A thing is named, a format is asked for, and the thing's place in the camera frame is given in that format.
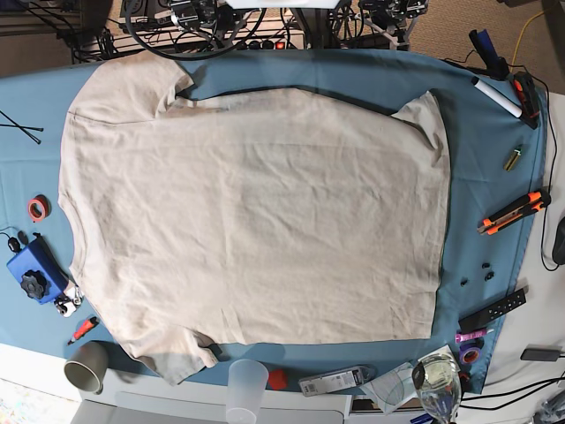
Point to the beige T-shirt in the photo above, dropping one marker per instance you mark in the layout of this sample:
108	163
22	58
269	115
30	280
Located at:
274	216

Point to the small red block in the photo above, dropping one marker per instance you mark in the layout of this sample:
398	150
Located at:
277	379

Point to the black power strip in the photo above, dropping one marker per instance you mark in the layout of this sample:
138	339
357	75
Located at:
267	44

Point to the translucent plastic cup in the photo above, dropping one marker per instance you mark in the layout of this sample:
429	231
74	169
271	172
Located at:
246	386

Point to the grey packaged tool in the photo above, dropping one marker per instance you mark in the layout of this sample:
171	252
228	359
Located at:
334	381

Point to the purple glue tube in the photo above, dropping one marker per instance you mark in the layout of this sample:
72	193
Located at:
476	334

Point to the red black pen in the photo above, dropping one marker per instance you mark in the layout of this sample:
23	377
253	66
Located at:
86	326

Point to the wine glass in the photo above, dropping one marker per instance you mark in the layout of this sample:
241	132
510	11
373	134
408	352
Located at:
437	384

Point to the blue table cloth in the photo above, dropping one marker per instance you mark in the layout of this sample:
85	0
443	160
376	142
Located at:
476	269

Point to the purple tape roll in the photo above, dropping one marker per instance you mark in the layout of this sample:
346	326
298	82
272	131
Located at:
469	354

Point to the small white black wheel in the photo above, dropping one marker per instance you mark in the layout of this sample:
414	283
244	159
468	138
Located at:
69	301

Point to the olive green small cylinder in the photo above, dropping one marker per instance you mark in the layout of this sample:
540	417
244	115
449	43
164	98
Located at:
513	158

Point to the white marker pen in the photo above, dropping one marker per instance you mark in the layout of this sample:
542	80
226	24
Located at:
497	97

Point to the red tape roll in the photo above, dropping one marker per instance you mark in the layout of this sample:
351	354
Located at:
38	208

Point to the blue box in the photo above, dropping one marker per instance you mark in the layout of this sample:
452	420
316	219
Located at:
36	256

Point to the black remote control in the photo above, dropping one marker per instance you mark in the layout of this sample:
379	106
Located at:
494	311

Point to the grey mug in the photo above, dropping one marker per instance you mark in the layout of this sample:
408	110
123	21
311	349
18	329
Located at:
87	367

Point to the orange black utility knife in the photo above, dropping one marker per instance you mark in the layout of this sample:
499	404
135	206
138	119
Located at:
526	205

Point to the black knob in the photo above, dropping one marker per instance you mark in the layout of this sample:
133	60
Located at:
34	284

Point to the orange black clamp tool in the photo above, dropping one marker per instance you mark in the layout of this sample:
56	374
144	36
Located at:
525	91

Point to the black cable tie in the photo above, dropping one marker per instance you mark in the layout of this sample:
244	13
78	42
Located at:
29	131
27	128

